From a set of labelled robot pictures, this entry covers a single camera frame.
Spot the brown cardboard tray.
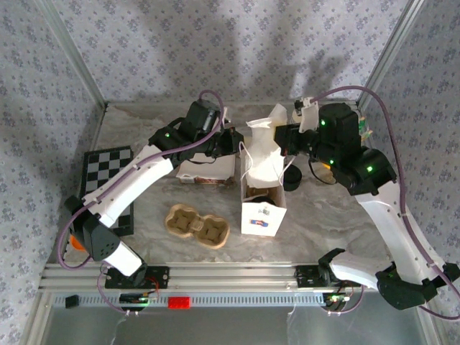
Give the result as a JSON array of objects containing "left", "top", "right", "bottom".
[{"left": 175, "top": 150, "right": 238, "bottom": 188}]

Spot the single white paper napkin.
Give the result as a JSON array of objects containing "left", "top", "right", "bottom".
[{"left": 246, "top": 103, "right": 288, "bottom": 190}]

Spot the white paper takeout bag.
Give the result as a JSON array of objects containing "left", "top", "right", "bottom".
[{"left": 239, "top": 140, "right": 288, "bottom": 238}]

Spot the white napkin stack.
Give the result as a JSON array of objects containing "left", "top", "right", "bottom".
[{"left": 179, "top": 154, "right": 236, "bottom": 179}]

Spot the black grey chessboard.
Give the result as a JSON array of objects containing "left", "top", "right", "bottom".
[{"left": 79, "top": 145, "right": 134, "bottom": 236}]

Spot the brown pulp cup carrier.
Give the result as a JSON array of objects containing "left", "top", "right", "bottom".
[{"left": 164, "top": 203, "right": 231, "bottom": 251}]

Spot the small circuit board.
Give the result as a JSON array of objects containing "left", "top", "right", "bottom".
[
  {"left": 119, "top": 293, "right": 160, "bottom": 307},
  {"left": 323, "top": 293, "right": 351, "bottom": 306}
]

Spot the orange plastic object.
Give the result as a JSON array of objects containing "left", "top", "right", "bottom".
[{"left": 70, "top": 233, "right": 87, "bottom": 252}]

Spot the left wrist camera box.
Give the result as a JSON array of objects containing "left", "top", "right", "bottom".
[{"left": 186, "top": 99, "right": 228, "bottom": 136}]

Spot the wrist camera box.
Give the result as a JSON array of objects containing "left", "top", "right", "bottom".
[
  {"left": 294, "top": 96, "right": 361, "bottom": 145},
  {"left": 186, "top": 99, "right": 228, "bottom": 136}
]

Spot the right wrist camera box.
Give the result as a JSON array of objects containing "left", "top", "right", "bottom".
[{"left": 294, "top": 96, "right": 361, "bottom": 145}]

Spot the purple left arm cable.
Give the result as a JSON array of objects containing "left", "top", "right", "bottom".
[{"left": 56, "top": 89, "right": 226, "bottom": 270}]

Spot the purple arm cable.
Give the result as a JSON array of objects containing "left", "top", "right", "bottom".
[
  {"left": 311, "top": 85, "right": 460, "bottom": 321},
  {"left": 56, "top": 89, "right": 226, "bottom": 270}
]

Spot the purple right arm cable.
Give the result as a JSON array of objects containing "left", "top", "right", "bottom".
[{"left": 311, "top": 85, "right": 460, "bottom": 321}]

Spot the aluminium frame post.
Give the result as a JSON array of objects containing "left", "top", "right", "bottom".
[
  {"left": 357, "top": 0, "right": 427, "bottom": 109},
  {"left": 35, "top": 0, "right": 109, "bottom": 111}
]

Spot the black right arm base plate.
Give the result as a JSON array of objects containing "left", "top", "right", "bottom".
[{"left": 296, "top": 264, "right": 355, "bottom": 288}]

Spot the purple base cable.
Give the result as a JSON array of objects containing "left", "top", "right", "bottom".
[
  {"left": 96, "top": 264, "right": 161, "bottom": 318},
  {"left": 325, "top": 285, "right": 366, "bottom": 317}
]

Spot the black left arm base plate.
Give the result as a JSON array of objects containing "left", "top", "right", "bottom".
[{"left": 104, "top": 265, "right": 170, "bottom": 290}]

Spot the aluminium front frame rail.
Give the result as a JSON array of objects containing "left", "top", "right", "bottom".
[{"left": 39, "top": 262, "right": 428, "bottom": 289}]

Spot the grey slotted cable duct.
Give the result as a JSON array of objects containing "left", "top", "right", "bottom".
[{"left": 50, "top": 291, "right": 331, "bottom": 307}]

